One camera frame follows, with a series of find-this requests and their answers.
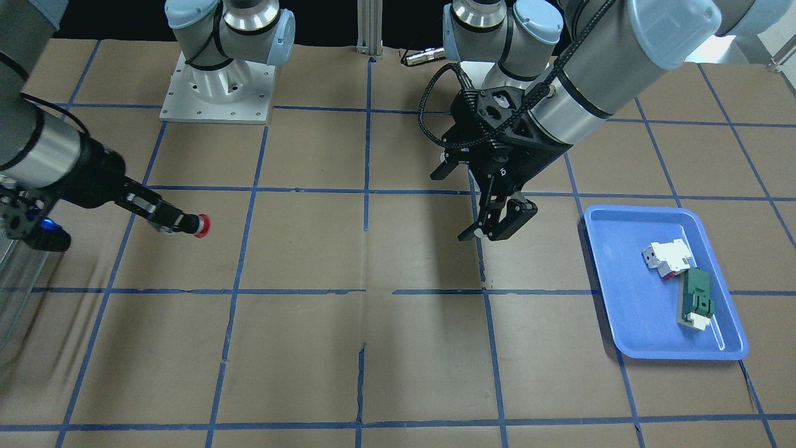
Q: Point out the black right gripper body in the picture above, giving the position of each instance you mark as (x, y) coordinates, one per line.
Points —
(93, 177)

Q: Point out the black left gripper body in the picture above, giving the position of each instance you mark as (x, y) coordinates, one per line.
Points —
(527, 157)

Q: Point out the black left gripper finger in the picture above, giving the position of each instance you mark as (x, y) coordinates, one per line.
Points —
(451, 160)
(500, 214)

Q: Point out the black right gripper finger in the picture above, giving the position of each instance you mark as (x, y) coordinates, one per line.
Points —
(166, 224)
(144, 202)

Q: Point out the red emergency stop button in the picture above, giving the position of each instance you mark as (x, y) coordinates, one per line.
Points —
(197, 225)

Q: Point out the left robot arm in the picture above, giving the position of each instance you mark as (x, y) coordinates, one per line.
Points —
(524, 83)

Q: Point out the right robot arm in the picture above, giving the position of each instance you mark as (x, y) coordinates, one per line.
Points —
(50, 160)

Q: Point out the blue plastic tray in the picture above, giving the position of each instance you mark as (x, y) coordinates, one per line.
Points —
(642, 307)

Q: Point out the white circuit breaker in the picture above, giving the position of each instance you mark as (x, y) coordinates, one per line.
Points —
(670, 259)

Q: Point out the green terminal block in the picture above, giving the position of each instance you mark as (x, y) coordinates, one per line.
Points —
(696, 307)

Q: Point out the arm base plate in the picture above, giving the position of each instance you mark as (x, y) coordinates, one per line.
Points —
(476, 71)
(240, 93)

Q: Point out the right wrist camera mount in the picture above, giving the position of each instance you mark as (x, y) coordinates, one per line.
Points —
(25, 217)

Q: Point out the wire mesh shelf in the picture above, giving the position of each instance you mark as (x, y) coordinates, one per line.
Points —
(21, 268)

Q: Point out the aluminium frame post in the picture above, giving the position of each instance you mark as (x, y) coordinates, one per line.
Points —
(369, 16)

